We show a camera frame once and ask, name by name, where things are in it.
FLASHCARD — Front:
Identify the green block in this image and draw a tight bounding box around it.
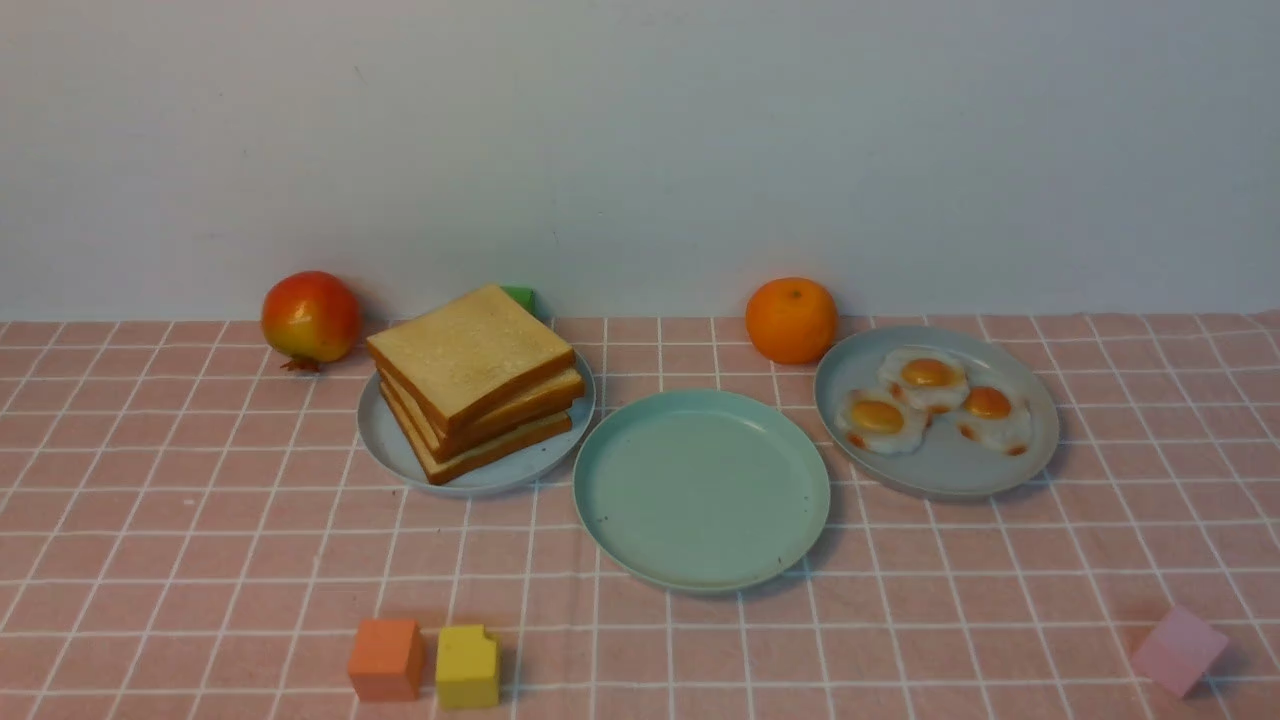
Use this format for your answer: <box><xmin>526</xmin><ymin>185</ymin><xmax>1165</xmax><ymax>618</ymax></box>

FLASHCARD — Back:
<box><xmin>502</xmin><ymin>286</ymin><xmax>538</xmax><ymax>316</ymax></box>

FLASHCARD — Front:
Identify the teal centre plate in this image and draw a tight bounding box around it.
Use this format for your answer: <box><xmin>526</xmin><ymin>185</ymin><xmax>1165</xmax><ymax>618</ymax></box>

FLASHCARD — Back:
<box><xmin>572</xmin><ymin>389</ymin><xmax>831</xmax><ymax>594</ymax></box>

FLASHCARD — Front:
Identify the orange fruit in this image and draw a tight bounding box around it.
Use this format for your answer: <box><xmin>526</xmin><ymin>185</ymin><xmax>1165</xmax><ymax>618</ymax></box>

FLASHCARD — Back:
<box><xmin>745</xmin><ymin>277</ymin><xmax>838</xmax><ymax>365</ymax></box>

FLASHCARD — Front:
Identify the grey bread plate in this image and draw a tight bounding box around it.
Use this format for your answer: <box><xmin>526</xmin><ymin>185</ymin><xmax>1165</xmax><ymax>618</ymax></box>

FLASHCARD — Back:
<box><xmin>356</xmin><ymin>354</ymin><xmax>598</xmax><ymax>498</ymax></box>

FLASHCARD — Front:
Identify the grey egg plate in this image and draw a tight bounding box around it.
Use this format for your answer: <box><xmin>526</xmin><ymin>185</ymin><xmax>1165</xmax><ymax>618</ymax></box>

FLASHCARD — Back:
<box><xmin>814</xmin><ymin>325</ymin><xmax>1060</xmax><ymax>501</ymax></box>

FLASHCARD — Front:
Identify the red yellow pomegranate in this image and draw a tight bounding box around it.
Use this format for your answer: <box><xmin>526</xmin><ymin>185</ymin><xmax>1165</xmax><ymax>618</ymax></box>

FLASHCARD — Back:
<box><xmin>260</xmin><ymin>270</ymin><xmax>364</xmax><ymax>372</ymax></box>

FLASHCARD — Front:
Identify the yellow notched cube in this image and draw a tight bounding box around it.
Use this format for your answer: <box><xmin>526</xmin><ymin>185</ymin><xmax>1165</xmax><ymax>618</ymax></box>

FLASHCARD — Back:
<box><xmin>435</xmin><ymin>624</ymin><xmax>502</xmax><ymax>710</ymax></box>

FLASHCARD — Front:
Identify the orange cube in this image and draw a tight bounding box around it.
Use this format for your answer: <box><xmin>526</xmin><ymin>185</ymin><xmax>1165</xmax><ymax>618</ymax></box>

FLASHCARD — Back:
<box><xmin>347</xmin><ymin>618</ymin><xmax>426</xmax><ymax>703</ymax></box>

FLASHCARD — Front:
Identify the pink checkered tablecloth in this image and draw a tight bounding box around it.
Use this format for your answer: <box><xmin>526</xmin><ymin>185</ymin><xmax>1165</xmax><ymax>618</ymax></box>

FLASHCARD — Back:
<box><xmin>1</xmin><ymin>311</ymin><xmax>1279</xmax><ymax>719</ymax></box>

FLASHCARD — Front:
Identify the pink cube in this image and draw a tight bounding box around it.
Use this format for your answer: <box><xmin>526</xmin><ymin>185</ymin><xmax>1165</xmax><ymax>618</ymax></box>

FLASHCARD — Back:
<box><xmin>1130</xmin><ymin>605</ymin><xmax>1230</xmax><ymax>700</ymax></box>

